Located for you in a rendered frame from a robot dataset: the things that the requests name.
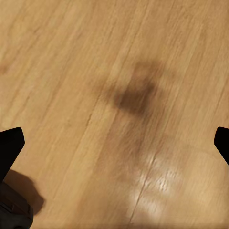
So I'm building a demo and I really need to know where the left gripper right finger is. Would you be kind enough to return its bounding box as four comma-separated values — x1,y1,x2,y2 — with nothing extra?
214,127,229,165

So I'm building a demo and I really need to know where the digital camera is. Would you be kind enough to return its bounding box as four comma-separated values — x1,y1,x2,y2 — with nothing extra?
0,181,33,229

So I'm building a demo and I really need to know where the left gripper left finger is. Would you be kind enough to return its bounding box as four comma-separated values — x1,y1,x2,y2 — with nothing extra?
0,127,25,184

